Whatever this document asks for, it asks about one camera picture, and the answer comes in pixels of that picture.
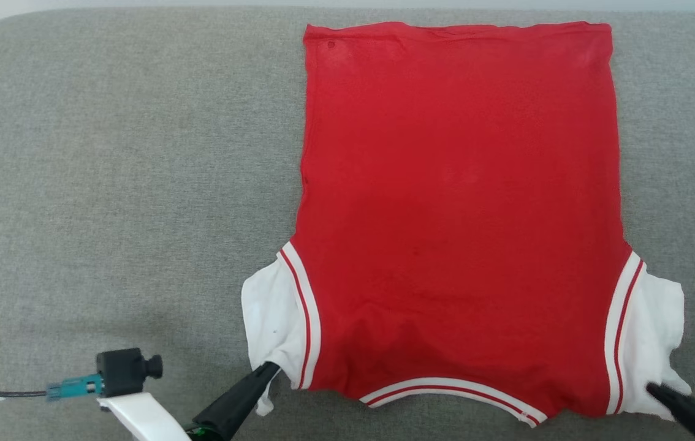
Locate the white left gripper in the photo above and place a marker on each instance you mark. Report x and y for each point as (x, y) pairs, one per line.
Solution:
(145, 416)

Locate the red and white shirt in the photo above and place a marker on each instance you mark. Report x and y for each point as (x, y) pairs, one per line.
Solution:
(458, 214)

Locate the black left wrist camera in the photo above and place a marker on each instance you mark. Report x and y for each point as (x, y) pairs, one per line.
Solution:
(124, 370)

